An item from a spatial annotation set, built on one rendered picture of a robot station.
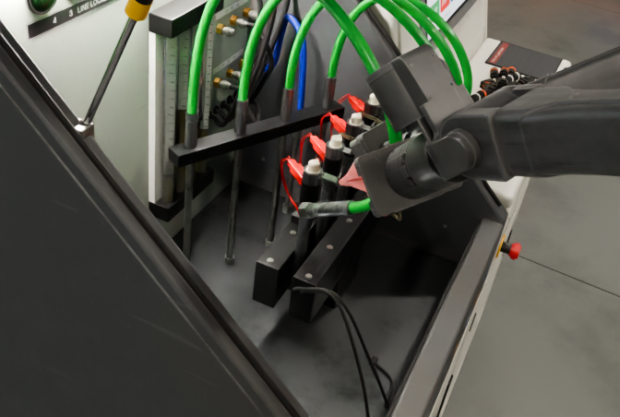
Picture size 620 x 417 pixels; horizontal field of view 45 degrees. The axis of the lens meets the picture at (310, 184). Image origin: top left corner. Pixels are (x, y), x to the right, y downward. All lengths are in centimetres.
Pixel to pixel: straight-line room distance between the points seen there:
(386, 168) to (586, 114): 27
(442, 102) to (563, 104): 13
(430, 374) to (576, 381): 150
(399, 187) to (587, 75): 27
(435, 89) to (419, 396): 49
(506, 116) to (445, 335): 59
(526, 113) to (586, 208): 276
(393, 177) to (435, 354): 40
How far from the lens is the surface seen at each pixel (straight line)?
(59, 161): 77
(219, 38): 129
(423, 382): 105
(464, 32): 179
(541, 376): 250
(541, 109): 57
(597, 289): 291
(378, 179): 76
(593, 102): 56
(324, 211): 92
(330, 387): 117
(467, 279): 122
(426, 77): 67
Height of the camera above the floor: 172
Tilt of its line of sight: 35 degrees down
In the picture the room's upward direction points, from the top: 9 degrees clockwise
